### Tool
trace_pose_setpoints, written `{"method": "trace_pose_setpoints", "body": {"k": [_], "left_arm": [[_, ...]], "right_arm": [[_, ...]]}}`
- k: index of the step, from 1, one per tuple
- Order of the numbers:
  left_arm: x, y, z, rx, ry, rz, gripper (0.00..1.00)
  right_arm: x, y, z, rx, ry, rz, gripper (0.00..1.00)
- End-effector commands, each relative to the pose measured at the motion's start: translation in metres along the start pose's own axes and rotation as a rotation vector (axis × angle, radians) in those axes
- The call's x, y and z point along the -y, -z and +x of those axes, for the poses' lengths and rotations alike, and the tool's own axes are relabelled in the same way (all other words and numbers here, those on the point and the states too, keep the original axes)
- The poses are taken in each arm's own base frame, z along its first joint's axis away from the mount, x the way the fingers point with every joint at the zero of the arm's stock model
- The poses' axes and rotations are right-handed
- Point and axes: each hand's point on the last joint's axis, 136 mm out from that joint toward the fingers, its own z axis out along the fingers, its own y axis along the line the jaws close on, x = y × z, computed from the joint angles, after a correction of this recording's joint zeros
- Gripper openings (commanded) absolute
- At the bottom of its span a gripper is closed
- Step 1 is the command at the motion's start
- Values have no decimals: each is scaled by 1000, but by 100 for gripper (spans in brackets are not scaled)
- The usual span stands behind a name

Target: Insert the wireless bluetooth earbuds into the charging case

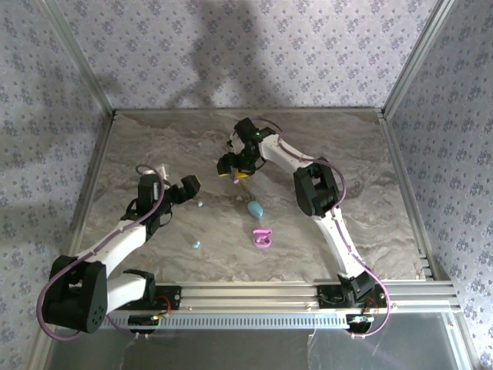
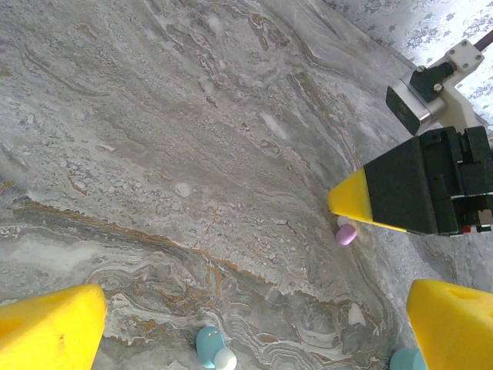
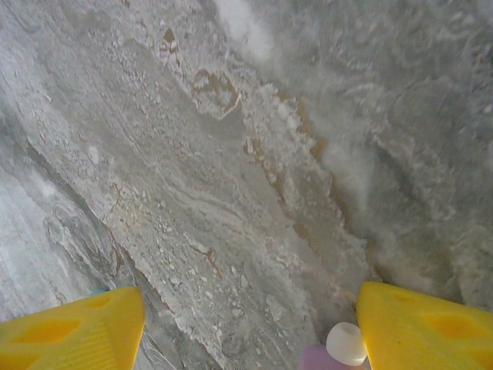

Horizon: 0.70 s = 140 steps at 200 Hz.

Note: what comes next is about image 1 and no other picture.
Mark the blue earbud charging case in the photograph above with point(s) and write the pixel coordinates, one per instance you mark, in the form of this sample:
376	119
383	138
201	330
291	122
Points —
255	210

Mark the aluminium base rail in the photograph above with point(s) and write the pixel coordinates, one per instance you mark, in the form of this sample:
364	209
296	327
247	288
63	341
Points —
246	297

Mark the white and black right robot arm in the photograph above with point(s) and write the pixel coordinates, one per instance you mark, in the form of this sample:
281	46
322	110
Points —
339	239

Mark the grey metal sheet panel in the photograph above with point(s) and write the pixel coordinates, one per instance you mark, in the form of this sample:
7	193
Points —
246	350

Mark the white left camera bracket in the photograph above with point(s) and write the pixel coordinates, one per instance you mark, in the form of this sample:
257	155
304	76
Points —
164	170

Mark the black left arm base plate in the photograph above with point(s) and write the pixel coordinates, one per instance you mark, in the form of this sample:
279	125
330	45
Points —
176	302

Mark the white right camera bracket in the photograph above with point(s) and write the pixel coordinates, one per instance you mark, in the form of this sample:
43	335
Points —
232	139

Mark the white camera bracket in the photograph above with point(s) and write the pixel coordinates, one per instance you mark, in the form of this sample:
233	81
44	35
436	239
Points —
232	139
164	170

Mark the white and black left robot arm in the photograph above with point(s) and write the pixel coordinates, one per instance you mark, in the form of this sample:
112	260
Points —
115	241

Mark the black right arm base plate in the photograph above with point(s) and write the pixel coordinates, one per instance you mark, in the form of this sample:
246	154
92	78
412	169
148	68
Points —
325	293

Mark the aluminium table edge rail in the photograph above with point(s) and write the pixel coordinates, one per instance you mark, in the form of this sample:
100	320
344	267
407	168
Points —
94	169
400	169
246	110

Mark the aluminium frame post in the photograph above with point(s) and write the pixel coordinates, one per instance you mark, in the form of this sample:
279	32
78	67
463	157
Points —
415	58
85	67
463	335

